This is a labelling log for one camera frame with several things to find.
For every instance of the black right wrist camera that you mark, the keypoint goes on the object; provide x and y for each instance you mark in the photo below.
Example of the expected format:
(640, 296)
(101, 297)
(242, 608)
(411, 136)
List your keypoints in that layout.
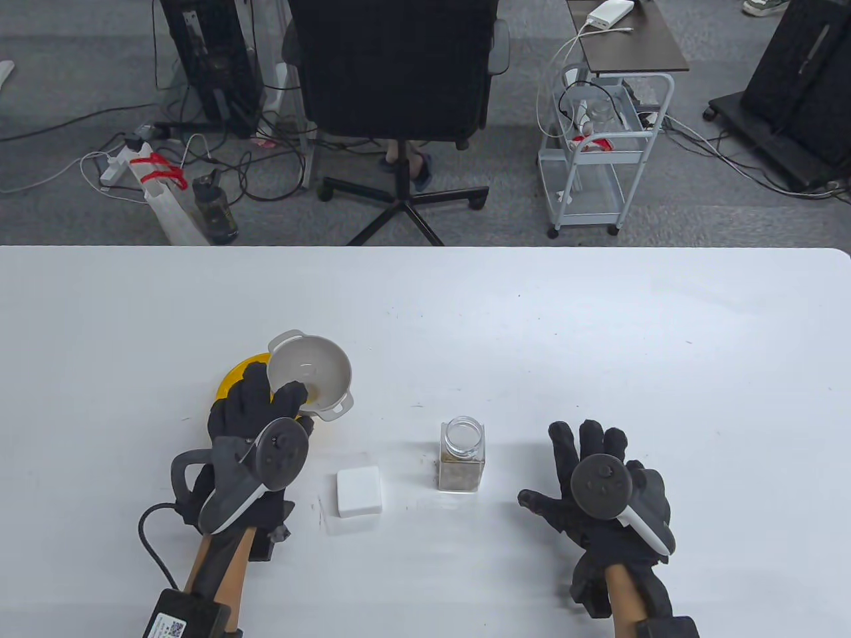
(590, 595)

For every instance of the black office chair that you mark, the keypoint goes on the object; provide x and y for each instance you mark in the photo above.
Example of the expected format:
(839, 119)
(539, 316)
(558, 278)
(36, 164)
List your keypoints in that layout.
(392, 66)

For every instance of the clear coffee jar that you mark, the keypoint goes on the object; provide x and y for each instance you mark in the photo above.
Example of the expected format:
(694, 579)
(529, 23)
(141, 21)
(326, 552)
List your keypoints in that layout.
(461, 458)

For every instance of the black rolling stand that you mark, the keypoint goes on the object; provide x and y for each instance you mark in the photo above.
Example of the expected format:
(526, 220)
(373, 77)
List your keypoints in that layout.
(798, 66)

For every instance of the white object on floor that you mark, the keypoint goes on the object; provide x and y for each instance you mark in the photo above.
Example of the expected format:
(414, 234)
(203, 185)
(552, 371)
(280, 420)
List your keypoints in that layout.
(5, 70)

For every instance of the black computer tower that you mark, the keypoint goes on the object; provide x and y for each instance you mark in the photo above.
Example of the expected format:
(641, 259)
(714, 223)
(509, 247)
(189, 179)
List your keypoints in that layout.
(206, 60)

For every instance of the person's right forearm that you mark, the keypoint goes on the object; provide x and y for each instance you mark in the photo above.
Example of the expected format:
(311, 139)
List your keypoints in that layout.
(625, 601)

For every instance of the pile of raisins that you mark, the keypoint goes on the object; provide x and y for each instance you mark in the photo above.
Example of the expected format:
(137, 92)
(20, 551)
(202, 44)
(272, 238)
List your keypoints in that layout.
(461, 473)

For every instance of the grey white left hand controller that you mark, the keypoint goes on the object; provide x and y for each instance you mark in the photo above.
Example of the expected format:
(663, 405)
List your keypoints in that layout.
(282, 452)

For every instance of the white power strip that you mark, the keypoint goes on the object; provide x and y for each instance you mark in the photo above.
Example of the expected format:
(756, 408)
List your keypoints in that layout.
(114, 166)

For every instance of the person's left hand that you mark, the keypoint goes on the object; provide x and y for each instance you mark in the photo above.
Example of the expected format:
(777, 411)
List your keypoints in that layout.
(233, 419)

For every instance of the white rolling cart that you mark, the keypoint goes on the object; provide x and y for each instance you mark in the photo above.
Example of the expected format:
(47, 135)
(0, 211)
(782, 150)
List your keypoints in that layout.
(592, 157)

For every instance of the black right forearm sensor box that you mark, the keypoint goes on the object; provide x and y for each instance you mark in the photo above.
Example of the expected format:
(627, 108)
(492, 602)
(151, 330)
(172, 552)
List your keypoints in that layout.
(668, 629)

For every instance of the brown side table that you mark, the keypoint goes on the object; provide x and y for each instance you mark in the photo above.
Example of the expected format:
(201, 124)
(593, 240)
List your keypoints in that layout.
(638, 46)

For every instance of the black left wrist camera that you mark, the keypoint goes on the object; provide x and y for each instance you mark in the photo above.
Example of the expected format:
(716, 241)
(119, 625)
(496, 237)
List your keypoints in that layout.
(262, 545)

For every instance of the dark water bottle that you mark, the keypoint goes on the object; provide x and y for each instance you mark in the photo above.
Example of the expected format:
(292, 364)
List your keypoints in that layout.
(216, 212)

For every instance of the white power bank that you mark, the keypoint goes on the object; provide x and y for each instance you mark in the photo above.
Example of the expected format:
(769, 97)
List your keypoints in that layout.
(608, 14)

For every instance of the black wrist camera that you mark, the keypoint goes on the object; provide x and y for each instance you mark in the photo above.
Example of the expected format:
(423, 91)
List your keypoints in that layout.
(590, 595)
(262, 545)

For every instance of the person's left forearm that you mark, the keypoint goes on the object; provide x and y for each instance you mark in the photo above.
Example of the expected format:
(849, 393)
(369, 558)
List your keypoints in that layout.
(239, 565)

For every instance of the white square jar lid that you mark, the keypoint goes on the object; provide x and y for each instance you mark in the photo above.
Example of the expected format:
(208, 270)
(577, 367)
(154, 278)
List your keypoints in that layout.
(359, 492)

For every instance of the grey white hand controller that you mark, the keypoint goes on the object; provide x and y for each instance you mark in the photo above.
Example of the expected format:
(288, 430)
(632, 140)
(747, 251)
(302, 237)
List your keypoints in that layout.
(602, 488)
(282, 452)

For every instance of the grey white right hand controller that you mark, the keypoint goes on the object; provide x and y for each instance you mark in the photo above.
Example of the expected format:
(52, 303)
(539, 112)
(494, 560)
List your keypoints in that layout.
(602, 488)

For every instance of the yellow bowl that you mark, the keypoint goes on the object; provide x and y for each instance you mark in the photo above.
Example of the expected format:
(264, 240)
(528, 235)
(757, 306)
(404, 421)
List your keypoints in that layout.
(233, 379)

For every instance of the black left forearm sensor box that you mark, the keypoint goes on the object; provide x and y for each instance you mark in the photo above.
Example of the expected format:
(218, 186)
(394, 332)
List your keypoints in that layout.
(186, 618)

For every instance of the red white item in cart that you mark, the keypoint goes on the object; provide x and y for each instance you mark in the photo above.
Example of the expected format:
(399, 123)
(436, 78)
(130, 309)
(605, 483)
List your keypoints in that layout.
(592, 143)

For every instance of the person's right hand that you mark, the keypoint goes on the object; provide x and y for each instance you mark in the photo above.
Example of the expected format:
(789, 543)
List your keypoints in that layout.
(565, 525)

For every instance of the grey funnel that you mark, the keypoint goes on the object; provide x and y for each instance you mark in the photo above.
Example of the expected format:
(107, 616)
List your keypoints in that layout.
(326, 362)

